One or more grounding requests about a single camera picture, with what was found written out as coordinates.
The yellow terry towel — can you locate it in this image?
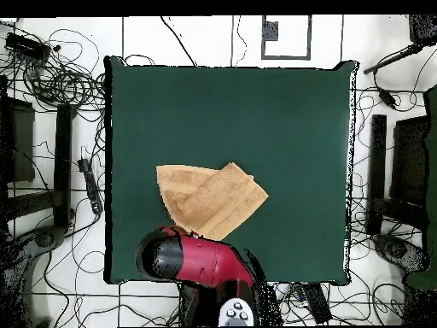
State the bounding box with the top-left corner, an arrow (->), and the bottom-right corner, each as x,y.
155,161 -> 270,242

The black flat box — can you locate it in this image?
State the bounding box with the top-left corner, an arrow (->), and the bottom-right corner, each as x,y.
389,114 -> 430,206
0,96 -> 36,183

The black power strip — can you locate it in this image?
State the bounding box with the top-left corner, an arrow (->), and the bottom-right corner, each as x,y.
77,157 -> 104,215
301,282 -> 333,325

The dark green table cloth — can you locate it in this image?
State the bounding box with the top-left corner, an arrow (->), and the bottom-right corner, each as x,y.
103,55 -> 359,286

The black stand bar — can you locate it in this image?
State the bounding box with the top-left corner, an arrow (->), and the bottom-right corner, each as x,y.
53,103 -> 77,229
369,114 -> 387,235

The dark grey square plate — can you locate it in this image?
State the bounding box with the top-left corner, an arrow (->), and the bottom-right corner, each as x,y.
261,20 -> 280,42

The black network box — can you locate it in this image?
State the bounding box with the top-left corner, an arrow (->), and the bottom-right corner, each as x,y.
4,31 -> 52,63

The black power adapter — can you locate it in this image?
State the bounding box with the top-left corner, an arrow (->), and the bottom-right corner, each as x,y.
377,87 -> 398,110

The dark green hanging cloth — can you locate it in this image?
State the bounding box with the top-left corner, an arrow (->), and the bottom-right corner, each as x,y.
405,85 -> 437,290

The black boom pole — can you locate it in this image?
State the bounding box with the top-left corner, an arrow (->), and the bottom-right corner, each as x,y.
362,42 -> 426,75

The black speckled box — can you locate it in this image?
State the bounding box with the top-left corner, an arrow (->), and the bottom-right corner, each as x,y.
408,14 -> 437,44

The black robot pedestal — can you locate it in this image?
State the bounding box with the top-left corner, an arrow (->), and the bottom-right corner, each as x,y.
178,282 -> 223,327

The black floor cable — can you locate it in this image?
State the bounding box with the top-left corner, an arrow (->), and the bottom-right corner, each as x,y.
160,15 -> 198,67

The grey floor tape frame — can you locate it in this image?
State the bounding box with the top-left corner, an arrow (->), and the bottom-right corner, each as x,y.
261,14 -> 312,62

